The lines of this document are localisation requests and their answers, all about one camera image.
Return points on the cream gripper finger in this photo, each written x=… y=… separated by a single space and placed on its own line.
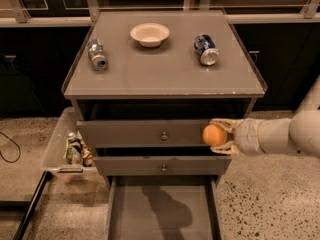
x=229 y=125
x=228 y=148

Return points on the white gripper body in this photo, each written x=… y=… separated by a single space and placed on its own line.
x=246 y=136

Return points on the orange fruit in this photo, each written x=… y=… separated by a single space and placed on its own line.
x=214 y=135

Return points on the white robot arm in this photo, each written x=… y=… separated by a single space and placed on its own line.
x=299 y=135

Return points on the grey middle drawer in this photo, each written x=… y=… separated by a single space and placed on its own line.
x=162 y=165

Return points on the grey drawer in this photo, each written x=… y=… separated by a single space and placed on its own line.
x=143 y=133
x=162 y=165
x=163 y=208

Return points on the grey top drawer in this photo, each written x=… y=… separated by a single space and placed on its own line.
x=143 y=133

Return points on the grey bottom drawer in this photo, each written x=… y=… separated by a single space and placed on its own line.
x=163 y=208

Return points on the grey drawer cabinet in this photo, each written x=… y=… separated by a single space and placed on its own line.
x=167 y=82

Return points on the crushed blue can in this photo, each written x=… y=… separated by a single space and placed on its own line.
x=206 y=50

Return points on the white paper bowl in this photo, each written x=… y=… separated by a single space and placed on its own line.
x=149 y=35

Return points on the brown snack item in bin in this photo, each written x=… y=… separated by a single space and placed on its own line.
x=87 y=155

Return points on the crushed silver can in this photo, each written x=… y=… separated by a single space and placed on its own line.
x=96 y=55

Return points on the green crumpled can in bin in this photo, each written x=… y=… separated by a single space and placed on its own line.
x=73 y=149

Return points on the clear plastic bin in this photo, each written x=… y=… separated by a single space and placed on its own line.
x=53 y=158

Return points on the black floor rail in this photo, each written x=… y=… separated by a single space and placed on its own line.
x=31 y=206

